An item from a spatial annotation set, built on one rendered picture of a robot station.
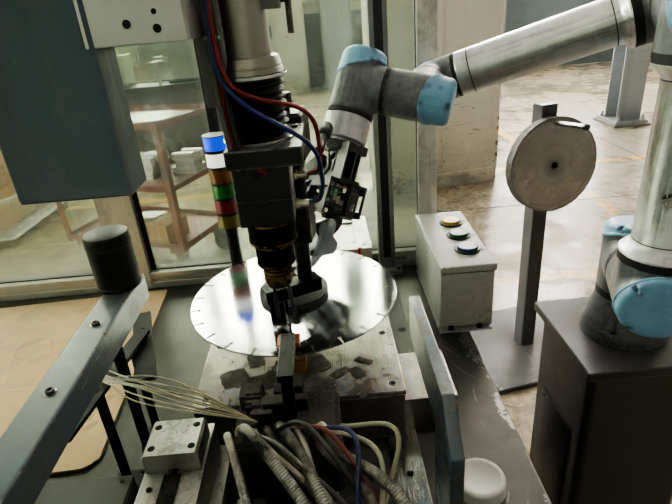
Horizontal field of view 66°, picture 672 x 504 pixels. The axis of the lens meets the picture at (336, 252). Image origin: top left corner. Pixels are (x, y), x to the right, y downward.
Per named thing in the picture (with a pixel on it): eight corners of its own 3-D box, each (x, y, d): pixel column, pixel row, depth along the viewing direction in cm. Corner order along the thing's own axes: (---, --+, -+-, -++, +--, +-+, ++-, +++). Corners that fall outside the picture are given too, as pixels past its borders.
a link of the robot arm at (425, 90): (463, 70, 85) (398, 59, 88) (455, 81, 76) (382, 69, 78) (452, 118, 89) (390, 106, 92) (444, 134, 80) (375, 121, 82)
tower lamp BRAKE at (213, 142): (206, 147, 103) (203, 132, 102) (229, 145, 103) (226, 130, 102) (202, 153, 99) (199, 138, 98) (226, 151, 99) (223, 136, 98)
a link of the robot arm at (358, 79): (390, 46, 80) (337, 37, 82) (372, 115, 80) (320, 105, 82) (395, 66, 87) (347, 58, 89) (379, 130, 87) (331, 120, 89)
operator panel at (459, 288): (415, 270, 131) (414, 214, 124) (459, 266, 131) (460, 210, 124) (439, 333, 106) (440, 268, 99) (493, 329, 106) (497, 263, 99)
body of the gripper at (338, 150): (319, 212, 78) (339, 134, 78) (293, 209, 85) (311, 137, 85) (359, 224, 82) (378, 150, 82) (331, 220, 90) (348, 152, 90)
